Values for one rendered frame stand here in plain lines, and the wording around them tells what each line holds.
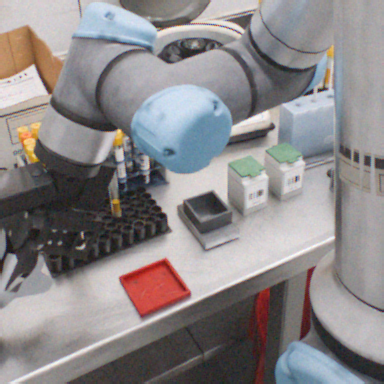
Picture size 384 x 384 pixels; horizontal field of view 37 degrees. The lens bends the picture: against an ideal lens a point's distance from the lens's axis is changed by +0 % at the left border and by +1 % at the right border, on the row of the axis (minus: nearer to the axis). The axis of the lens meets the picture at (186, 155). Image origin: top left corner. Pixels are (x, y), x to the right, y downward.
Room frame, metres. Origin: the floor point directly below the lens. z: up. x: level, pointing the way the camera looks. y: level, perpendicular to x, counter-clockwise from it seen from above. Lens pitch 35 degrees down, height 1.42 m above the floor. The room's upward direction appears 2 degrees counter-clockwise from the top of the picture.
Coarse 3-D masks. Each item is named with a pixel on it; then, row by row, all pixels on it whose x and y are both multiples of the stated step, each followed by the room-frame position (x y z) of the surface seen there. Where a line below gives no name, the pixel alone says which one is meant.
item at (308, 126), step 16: (320, 96) 0.78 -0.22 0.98; (288, 112) 0.74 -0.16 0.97; (304, 112) 0.74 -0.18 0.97; (320, 112) 0.75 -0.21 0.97; (288, 128) 0.74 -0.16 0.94; (304, 128) 0.74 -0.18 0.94; (320, 128) 0.75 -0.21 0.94; (304, 144) 0.74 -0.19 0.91; (320, 144) 0.75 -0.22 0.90; (304, 160) 0.74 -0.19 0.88; (320, 160) 0.74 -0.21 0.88
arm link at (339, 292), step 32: (352, 0) 0.24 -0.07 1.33; (352, 32) 0.23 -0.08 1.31; (352, 64) 0.23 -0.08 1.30; (352, 96) 0.23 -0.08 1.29; (352, 128) 0.23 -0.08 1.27; (352, 160) 0.22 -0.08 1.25; (352, 192) 0.22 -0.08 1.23; (352, 224) 0.22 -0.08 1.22; (352, 256) 0.22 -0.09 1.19; (320, 288) 0.23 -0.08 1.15; (352, 288) 0.21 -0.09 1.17; (320, 320) 0.21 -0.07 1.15; (352, 320) 0.20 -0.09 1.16; (288, 352) 0.22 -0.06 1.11; (320, 352) 0.20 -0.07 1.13; (352, 352) 0.19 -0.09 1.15
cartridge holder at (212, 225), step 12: (204, 192) 0.63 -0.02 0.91; (180, 204) 0.63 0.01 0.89; (192, 204) 0.62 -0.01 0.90; (204, 204) 0.63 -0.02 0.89; (216, 204) 0.62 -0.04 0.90; (192, 216) 0.59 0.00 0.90; (204, 216) 0.61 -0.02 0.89; (216, 216) 0.58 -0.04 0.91; (228, 216) 0.59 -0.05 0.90; (192, 228) 0.59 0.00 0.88; (204, 228) 0.57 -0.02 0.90; (216, 228) 0.58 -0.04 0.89; (228, 228) 0.58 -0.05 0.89; (204, 240) 0.56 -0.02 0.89; (216, 240) 0.56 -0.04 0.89; (228, 240) 0.57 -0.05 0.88
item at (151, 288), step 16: (128, 272) 0.51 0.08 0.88; (144, 272) 0.51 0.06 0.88; (160, 272) 0.51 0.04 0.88; (176, 272) 0.51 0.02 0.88; (128, 288) 0.48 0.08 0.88; (144, 288) 0.49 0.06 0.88; (160, 288) 0.49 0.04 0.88; (176, 288) 0.49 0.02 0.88; (144, 304) 0.46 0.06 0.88; (160, 304) 0.46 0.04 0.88
